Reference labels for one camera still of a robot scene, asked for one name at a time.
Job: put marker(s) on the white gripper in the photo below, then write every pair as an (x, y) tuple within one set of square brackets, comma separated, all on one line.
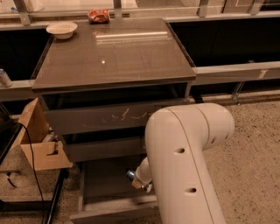
[(141, 177)]

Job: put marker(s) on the blue redbull can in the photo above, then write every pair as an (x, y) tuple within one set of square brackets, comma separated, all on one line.
[(130, 175)]

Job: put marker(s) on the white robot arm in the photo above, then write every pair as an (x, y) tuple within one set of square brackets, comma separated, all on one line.
[(175, 138)]

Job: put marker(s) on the grey bottom drawer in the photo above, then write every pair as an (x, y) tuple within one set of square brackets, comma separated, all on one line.
[(106, 194)]

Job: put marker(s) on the grey drawer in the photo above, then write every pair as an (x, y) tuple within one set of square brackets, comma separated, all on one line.
[(97, 145), (107, 117), (106, 194)]

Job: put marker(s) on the grey middle drawer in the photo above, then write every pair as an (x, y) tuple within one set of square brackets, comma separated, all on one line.
[(97, 145)]

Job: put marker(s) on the grey top drawer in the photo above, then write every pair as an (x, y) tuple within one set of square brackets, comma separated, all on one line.
[(107, 117)]

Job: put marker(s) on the grey drawer cabinet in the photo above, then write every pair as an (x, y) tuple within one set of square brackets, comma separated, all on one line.
[(121, 50)]

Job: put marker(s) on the white can on ledge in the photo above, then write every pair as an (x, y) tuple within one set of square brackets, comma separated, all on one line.
[(5, 79)]

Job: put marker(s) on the cardboard box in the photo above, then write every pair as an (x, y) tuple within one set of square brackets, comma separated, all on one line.
[(48, 153)]

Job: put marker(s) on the white bowl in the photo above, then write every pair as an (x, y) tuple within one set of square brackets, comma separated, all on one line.
[(62, 30)]

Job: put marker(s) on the red crumpled snack bag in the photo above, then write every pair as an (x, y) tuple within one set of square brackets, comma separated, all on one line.
[(98, 16)]

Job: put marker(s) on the black metal cart frame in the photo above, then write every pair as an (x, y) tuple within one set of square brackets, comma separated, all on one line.
[(9, 130)]

